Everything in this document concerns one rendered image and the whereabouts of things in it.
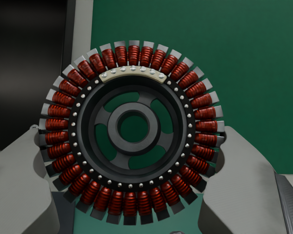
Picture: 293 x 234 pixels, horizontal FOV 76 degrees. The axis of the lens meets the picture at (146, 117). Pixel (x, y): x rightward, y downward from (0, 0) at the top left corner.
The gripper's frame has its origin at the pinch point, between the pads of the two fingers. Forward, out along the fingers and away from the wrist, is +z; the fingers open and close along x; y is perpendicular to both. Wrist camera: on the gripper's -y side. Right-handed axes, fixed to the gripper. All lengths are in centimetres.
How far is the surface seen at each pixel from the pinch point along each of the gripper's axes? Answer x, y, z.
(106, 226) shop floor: -16, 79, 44
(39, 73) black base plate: -9.2, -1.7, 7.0
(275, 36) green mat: 15.6, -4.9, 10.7
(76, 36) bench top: -6.5, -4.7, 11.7
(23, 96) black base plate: -10.5, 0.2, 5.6
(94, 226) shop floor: -21, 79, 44
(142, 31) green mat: 0.8, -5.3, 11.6
